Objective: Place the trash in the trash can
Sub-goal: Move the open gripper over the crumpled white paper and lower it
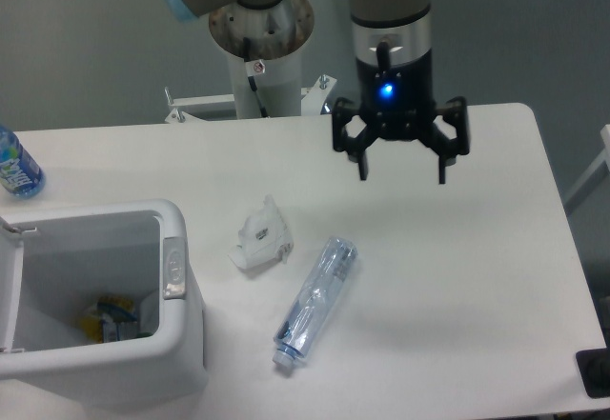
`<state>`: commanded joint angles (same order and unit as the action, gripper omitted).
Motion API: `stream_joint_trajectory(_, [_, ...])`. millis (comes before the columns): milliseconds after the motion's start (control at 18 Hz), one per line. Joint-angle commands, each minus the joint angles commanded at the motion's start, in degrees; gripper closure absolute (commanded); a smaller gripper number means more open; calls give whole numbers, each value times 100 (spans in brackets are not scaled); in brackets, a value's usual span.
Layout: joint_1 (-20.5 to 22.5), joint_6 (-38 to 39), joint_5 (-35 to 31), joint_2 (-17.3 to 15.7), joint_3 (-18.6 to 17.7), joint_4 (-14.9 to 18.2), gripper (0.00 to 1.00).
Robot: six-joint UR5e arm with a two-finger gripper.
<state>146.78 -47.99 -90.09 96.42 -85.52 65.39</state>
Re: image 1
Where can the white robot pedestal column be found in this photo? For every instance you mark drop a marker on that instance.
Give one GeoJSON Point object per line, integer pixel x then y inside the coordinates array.
{"type": "Point", "coordinates": [264, 50]}

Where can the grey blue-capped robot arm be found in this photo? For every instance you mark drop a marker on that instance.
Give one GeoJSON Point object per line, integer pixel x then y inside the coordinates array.
{"type": "Point", "coordinates": [406, 26]}

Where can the white plastic trash can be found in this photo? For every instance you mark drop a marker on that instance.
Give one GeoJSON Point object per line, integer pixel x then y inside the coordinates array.
{"type": "Point", "coordinates": [57, 263]}

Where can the crushed clear plastic bottle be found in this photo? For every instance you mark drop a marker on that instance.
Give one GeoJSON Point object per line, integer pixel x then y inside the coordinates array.
{"type": "Point", "coordinates": [313, 303]}

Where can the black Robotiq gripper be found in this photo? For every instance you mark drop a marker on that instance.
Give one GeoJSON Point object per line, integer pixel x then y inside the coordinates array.
{"type": "Point", "coordinates": [395, 91]}

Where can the blue labelled water bottle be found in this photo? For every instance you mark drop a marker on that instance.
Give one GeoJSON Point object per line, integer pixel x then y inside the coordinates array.
{"type": "Point", "coordinates": [21, 176]}

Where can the white frame at right edge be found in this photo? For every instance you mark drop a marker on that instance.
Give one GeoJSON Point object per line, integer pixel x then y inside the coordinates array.
{"type": "Point", "coordinates": [591, 178]}

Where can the white metal base frame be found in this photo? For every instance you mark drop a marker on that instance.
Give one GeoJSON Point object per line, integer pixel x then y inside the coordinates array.
{"type": "Point", "coordinates": [315, 100]}

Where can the black clamp at table edge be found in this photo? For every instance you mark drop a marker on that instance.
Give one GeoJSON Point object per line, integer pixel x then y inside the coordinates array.
{"type": "Point", "coordinates": [594, 371]}

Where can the yellow blue snack wrapper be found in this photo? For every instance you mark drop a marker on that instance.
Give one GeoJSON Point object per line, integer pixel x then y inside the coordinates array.
{"type": "Point", "coordinates": [112, 318]}

